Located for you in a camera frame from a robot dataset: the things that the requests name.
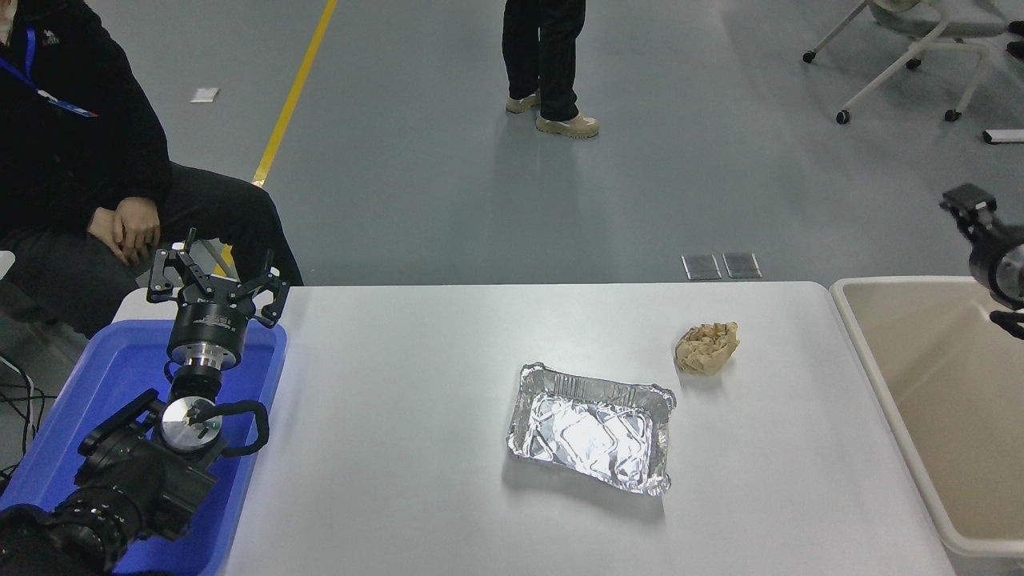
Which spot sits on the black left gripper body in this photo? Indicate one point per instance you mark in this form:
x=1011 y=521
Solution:
x=210 y=320

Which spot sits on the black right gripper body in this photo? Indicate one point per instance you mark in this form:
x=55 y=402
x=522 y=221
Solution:
x=1004 y=272

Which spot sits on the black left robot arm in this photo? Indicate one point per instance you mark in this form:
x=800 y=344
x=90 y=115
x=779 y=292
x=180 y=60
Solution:
x=136 y=480

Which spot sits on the person's hand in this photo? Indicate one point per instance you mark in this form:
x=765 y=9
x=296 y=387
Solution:
x=102 y=230
x=138 y=224

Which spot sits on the white floor bar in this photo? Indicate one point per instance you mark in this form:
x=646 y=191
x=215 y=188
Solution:
x=1004 y=137

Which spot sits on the large pale bin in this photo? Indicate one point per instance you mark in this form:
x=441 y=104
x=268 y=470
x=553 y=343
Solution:
x=944 y=400

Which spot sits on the blue plastic tray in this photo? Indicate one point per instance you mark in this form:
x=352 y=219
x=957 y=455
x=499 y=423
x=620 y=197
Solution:
x=96 y=384

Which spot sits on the seated person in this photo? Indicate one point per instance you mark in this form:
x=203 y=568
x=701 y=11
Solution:
x=72 y=160

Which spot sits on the white wheeled chair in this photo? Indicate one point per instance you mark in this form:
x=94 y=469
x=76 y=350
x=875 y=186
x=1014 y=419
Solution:
x=928 y=32

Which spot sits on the grey metal floor plate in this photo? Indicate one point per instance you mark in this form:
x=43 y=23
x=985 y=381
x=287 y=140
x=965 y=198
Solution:
x=742 y=265
x=702 y=266

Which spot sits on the crumpled tan paper ball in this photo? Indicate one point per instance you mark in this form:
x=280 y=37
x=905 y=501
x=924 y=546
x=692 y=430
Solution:
x=706 y=350

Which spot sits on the silver foil tray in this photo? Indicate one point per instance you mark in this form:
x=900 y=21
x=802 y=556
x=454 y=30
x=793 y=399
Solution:
x=592 y=432

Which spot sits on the standing person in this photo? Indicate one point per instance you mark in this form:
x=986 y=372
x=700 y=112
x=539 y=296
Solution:
x=544 y=48

